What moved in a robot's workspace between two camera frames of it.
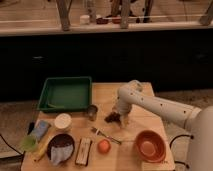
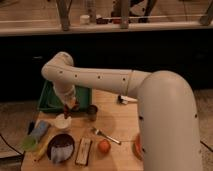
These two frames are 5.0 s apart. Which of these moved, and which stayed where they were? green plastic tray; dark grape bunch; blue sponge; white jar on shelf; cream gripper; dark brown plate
Moved: cream gripper; dark grape bunch
Stayed: dark brown plate; white jar on shelf; green plastic tray; blue sponge
